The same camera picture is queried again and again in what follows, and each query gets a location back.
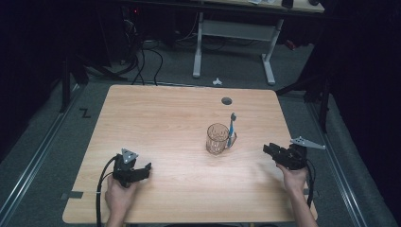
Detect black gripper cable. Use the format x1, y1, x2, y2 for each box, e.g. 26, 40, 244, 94
96, 155, 120, 227
305, 158, 317, 210

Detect person's left hand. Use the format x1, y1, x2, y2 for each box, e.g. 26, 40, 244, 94
104, 174, 138, 219

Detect person's right hand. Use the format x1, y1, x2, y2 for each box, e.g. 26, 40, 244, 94
276, 163, 308, 194

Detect metal floor rail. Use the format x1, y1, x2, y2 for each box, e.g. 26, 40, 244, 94
306, 102, 370, 227
0, 84, 83, 218

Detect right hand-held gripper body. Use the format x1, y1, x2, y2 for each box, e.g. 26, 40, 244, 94
281, 135, 327, 171

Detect black floor cables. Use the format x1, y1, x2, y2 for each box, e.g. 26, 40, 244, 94
117, 18, 165, 87

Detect clear glass mug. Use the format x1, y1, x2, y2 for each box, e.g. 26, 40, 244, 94
205, 122, 237, 156

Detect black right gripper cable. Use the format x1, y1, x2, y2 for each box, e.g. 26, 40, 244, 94
305, 158, 317, 210

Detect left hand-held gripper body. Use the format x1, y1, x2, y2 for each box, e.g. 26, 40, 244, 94
112, 148, 140, 189

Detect white metal desk frame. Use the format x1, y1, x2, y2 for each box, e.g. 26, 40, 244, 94
192, 0, 325, 87

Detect black metal stand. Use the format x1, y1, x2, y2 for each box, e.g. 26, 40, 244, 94
59, 55, 127, 114
274, 70, 332, 133

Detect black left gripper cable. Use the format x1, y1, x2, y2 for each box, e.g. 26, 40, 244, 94
96, 155, 120, 227

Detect blue toothbrush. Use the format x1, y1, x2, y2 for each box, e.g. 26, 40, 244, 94
226, 112, 237, 149

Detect grey tape strip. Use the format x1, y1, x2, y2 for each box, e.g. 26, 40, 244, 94
60, 190, 85, 201

